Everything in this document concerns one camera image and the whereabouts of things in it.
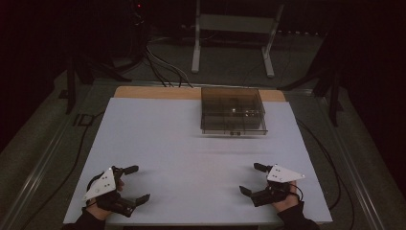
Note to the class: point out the person's left hand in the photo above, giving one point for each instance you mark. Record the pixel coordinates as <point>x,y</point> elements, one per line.
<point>95,211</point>

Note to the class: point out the metal floor rail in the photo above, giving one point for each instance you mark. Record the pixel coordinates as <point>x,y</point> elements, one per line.
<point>41,166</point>
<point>354,166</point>

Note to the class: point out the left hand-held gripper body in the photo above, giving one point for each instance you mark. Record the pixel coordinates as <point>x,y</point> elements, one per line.
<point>105,185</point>

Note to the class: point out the white metal stand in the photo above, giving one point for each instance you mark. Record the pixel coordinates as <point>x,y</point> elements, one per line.
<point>236,24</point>

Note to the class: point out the person's right hand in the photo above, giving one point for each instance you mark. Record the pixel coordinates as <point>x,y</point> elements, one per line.
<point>286,205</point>

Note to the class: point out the black tripod stand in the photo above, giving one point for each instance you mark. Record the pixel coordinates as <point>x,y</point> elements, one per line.
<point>72,86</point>
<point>333,96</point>

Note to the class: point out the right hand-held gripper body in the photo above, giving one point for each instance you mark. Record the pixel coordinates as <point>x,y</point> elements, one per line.
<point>281,175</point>

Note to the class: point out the white table mat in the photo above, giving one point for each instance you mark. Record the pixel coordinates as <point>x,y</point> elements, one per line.
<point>191,166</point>

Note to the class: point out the transparent brown drawer box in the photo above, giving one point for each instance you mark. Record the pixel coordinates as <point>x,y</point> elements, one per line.
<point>233,110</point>

